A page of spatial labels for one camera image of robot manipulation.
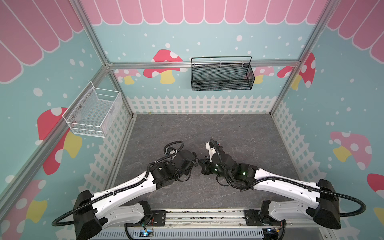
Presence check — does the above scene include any white wire mesh basket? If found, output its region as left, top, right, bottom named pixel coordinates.
left=63, top=82, right=123, bottom=138

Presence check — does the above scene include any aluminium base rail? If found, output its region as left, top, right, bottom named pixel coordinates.
left=80, top=208, right=331, bottom=230

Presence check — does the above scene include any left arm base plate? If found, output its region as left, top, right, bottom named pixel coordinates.
left=126, top=211, right=167, bottom=227

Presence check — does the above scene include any right green circuit board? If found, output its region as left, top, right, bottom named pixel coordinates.
left=267, top=228, right=282, bottom=234

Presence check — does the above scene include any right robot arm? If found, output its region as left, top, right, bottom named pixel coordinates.
left=198, top=140, right=367, bottom=230

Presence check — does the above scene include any left green circuit board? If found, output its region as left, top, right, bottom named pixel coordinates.
left=139, top=229, right=154, bottom=238

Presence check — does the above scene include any black wire mesh basket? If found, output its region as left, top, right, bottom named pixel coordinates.
left=191, top=56, right=256, bottom=92

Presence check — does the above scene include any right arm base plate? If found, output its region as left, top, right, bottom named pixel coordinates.
left=244, top=209, right=286, bottom=227

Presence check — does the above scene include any green circuit board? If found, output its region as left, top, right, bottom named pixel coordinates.
left=139, top=229, right=154, bottom=238
left=267, top=228, right=282, bottom=234

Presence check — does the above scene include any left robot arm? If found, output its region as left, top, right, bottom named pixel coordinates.
left=52, top=141, right=198, bottom=240

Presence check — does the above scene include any white slotted cable duct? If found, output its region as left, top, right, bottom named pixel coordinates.
left=92, top=228, right=265, bottom=240

